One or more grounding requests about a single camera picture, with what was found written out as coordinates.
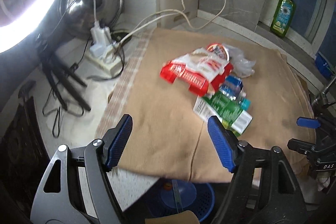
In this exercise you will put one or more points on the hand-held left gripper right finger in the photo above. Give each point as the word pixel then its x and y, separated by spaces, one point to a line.
pixel 220 145

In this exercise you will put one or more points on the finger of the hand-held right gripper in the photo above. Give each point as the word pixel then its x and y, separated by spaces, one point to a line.
pixel 308 122
pixel 302 146

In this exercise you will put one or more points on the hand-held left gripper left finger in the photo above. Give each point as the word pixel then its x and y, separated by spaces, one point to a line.
pixel 119 140

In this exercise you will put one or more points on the green and white carton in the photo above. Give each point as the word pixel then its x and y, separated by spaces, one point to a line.
pixel 225 108

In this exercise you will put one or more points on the blue plastic basket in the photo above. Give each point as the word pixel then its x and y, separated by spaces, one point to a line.
pixel 202 200

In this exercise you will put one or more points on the small blue water bottle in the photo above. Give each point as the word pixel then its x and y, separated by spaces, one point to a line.
pixel 232 85

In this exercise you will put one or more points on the red snack bag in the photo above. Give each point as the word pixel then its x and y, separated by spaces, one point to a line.
pixel 183 74

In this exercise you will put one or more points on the clear plastic glove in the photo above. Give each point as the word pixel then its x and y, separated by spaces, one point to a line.
pixel 244 64

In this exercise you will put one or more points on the red and white noodle cup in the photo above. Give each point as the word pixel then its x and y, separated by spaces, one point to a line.
pixel 218 50

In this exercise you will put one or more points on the person's right hand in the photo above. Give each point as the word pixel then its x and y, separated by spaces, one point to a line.
pixel 324 181

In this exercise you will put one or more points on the tan blanket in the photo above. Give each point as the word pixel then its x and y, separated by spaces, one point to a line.
pixel 157 108

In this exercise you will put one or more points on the blue plastic container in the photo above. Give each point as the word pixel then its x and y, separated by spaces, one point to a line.
pixel 323 65

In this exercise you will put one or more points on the white power strip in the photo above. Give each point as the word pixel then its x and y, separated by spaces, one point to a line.
pixel 110 65

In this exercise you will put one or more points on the black adapter box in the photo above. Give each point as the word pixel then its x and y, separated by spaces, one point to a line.
pixel 119 35

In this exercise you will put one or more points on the white charger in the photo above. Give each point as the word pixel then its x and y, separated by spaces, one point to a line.
pixel 101 35

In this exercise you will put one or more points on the green dish soap bottle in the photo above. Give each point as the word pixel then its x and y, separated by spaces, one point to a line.
pixel 283 16

